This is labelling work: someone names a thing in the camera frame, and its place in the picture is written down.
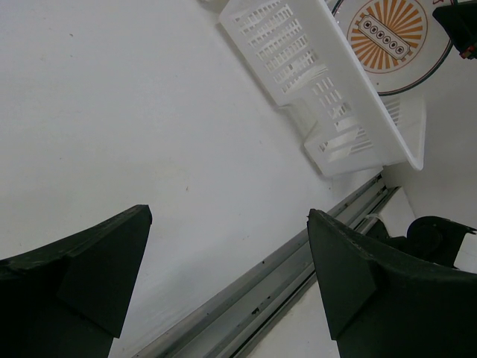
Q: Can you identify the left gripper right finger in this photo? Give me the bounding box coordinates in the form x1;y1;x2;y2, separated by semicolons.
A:
307;210;476;357

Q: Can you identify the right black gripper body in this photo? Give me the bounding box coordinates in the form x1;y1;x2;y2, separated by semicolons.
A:
441;1;476;60

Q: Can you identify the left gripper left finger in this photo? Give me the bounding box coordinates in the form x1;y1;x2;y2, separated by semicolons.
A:
1;204;152;357

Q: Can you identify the white sunburst pattern plate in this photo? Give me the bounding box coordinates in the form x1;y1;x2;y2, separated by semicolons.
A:
332;0;458;96

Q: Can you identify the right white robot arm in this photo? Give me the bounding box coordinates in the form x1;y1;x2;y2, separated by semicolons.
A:
347;1;476;267

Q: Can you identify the white plastic dish rack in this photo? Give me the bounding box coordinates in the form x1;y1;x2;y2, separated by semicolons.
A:
219;1;426;177

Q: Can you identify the aluminium frame rail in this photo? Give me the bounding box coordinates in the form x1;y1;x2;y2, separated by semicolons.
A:
130;173;403;358

